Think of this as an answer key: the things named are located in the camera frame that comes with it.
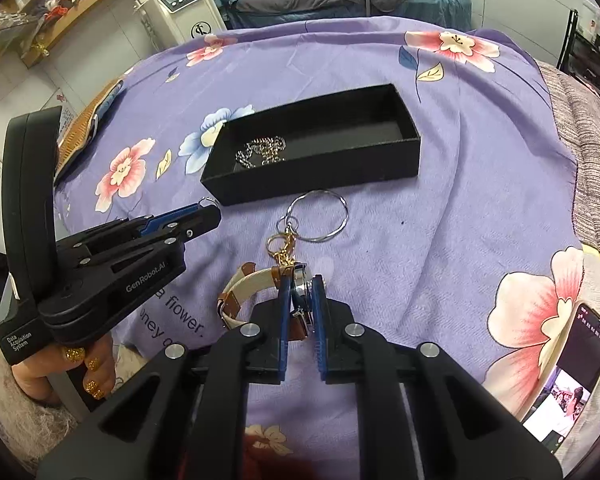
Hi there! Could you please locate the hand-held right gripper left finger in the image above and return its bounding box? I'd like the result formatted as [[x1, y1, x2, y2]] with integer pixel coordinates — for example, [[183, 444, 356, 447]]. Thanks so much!
[[37, 275, 294, 480]]

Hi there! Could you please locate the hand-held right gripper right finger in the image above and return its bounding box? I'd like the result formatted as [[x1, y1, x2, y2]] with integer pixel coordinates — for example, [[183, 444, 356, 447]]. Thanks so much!
[[312, 274, 564, 480]]

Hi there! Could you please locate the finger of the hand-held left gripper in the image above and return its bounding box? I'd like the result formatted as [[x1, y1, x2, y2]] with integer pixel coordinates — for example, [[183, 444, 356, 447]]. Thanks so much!
[[72, 206, 222, 281], [55, 203, 205, 257]]

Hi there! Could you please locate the cream strap wristwatch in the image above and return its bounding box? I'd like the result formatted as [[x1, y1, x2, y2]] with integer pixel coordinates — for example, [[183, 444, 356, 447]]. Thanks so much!
[[217, 262, 314, 344]]

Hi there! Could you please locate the silver bangle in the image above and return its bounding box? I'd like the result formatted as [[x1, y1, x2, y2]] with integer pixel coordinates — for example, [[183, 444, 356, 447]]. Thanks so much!
[[266, 189, 350, 273]]

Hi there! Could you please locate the silver link chain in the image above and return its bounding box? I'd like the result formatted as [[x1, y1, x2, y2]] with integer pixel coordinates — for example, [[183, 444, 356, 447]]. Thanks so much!
[[235, 135, 289, 169]]

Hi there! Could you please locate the black rectangular box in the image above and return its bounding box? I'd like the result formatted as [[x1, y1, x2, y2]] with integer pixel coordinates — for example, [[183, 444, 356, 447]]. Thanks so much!
[[200, 82, 422, 207]]

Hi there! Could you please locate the person's left hand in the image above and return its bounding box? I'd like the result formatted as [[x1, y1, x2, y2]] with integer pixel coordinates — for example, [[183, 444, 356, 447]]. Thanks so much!
[[10, 332, 117, 407]]

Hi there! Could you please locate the woven bamboo cushion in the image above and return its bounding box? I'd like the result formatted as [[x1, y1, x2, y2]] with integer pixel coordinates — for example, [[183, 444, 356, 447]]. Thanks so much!
[[54, 80, 127, 182]]

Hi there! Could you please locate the wooden shelf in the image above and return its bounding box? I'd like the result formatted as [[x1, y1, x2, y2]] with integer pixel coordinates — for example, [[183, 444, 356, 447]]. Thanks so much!
[[0, 0, 147, 69]]

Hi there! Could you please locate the white beauty machine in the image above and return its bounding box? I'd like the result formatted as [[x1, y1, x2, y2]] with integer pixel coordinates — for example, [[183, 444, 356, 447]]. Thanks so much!
[[126, 0, 229, 47]]

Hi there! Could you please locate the purple floral blanket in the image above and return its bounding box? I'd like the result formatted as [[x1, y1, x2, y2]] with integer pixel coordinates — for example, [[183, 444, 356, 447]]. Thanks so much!
[[52, 22, 589, 480]]

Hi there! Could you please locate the smartphone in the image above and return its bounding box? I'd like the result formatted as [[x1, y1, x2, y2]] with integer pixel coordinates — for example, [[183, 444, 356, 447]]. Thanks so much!
[[522, 302, 600, 444]]

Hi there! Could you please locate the grey knitted blanket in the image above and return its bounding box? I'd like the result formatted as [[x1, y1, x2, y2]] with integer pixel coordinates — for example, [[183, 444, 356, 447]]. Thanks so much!
[[532, 57, 600, 461]]

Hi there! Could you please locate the teal massage bed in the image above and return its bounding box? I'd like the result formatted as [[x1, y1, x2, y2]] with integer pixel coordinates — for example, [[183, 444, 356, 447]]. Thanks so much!
[[227, 0, 474, 32]]

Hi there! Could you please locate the black metal rack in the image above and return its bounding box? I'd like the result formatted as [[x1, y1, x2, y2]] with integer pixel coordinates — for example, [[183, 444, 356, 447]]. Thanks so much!
[[555, 7, 600, 127]]

